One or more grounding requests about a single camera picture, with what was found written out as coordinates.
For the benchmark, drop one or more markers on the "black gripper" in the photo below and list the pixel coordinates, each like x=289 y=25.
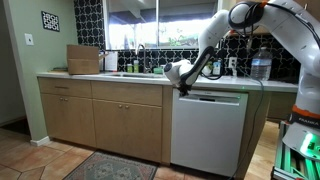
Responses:
x=185 y=88

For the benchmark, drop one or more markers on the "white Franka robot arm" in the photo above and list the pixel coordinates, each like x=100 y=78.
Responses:
x=300 y=36

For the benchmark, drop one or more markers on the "white dishwasher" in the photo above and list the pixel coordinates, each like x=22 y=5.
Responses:
x=206 y=133

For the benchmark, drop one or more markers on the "potted plant in white pot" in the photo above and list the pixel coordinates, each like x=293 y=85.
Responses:
x=207 y=69

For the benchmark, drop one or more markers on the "green sponge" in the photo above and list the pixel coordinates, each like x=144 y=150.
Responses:
x=158 y=71

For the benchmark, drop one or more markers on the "bottle with blue white label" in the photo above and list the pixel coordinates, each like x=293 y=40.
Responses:
x=217 y=68

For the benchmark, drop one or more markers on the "steel kitchen sink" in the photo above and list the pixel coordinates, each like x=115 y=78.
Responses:
x=133 y=75

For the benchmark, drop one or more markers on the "green soap bottle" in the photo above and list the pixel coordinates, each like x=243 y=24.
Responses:
x=136 y=66
x=129 y=68

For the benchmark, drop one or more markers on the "chrome kitchen faucet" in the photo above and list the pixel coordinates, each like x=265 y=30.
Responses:
x=143 y=55

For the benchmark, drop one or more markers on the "kitchen window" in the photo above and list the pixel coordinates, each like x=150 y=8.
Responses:
x=166 y=30

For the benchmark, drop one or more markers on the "light wooden kitchen cabinet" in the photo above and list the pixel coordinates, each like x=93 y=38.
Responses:
x=126 y=130

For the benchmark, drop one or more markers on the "white paper sheet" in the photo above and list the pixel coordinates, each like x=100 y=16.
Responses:
x=111 y=61

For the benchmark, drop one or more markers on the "clear plastic water bottle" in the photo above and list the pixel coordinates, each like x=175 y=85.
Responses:
x=261 y=66

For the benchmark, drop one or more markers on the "wooden cabinet end panel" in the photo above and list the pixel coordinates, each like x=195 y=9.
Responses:
x=253 y=140

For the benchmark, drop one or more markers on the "patterned floor rug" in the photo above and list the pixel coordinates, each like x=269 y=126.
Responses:
x=110 y=168

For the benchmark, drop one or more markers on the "brown cardboard box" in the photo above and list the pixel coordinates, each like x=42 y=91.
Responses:
x=83 y=61

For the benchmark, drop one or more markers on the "wooden cabinet drawer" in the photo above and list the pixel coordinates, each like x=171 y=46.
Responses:
x=65 y=87

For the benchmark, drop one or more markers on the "robot mounting stand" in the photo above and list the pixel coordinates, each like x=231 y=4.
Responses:
x=296 y=156

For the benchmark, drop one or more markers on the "white wall outlet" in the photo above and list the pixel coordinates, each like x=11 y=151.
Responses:
x=233 y=62

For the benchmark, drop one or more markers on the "black white patterned wall art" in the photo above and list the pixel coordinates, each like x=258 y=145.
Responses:
x=50 y=21

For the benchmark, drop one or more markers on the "white light switch plate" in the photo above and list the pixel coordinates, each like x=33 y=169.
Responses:
x=29 y=39

